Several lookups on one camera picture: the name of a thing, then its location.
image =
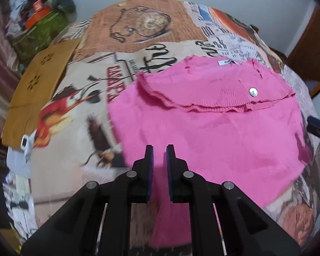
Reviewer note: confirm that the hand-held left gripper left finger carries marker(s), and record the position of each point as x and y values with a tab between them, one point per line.
150	170

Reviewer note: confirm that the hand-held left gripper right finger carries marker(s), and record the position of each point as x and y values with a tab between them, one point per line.
169	170

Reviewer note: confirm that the pink button cardigan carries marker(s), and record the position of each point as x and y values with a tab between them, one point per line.
216	138

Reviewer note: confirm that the pile of clothes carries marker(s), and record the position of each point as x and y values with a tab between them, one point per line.
21	2

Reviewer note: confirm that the wooden door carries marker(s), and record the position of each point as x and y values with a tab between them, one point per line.
309	45

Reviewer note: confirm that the printed blanket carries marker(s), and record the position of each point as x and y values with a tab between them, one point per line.
77	128

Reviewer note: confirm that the white cloth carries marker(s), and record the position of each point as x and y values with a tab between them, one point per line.
18	162

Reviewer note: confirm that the mustard yellow folded garment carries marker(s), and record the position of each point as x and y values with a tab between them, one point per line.
40	93

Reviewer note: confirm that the striped cloth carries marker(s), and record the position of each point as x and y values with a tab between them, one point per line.
77	28

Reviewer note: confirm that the green storage box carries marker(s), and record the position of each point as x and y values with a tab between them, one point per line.
40	37

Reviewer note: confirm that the striped pink curtain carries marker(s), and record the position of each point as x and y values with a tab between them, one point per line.
0	58

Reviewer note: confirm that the orange box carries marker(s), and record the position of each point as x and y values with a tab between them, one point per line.
36	17

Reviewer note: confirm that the grey plush toy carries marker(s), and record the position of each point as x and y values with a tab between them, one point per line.
64	0

